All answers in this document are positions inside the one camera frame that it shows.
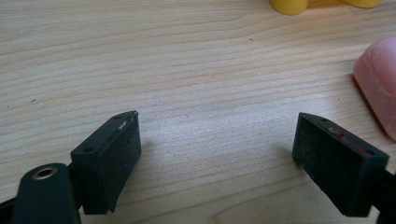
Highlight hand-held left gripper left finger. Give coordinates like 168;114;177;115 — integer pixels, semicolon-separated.
70;110;142;216

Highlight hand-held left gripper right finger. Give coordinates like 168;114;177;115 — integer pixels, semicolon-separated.
291;112;390;217

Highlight pink soap bar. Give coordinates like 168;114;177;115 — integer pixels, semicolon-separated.
352;36;396;142

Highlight yellow plastic toy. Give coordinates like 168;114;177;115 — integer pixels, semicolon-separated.
269;0;382;16

